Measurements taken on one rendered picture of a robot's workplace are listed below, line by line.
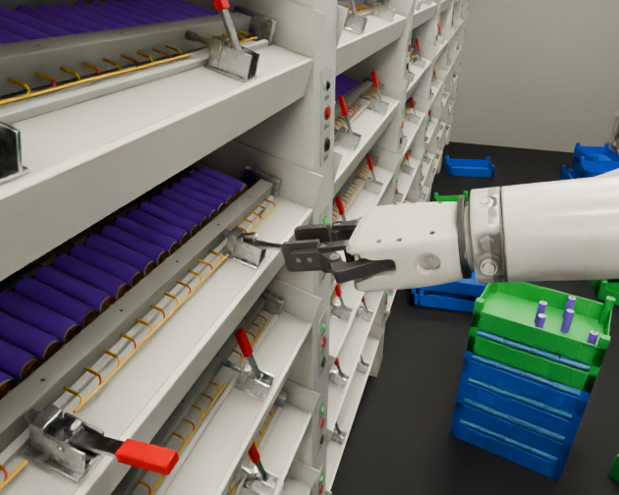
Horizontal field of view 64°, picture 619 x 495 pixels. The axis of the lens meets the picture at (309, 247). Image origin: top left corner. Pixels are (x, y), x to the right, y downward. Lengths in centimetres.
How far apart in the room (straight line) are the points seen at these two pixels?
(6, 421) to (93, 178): 16
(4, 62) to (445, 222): 34
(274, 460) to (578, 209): 58
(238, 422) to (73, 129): 41
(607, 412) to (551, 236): 148
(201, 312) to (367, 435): 117
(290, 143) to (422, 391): 123
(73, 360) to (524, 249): 35
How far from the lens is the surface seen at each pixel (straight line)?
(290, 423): 87
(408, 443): 159
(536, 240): 43
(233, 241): 53
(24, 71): 36
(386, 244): 43
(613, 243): 43
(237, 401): 64
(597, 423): 183
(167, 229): 53
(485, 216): 43
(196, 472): 58
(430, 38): 200
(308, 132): 64
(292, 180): 66
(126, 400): 40
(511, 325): 134
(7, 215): 26
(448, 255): 43
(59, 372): 39
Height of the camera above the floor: 119
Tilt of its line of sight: 28 degrees down
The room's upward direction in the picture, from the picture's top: straight up
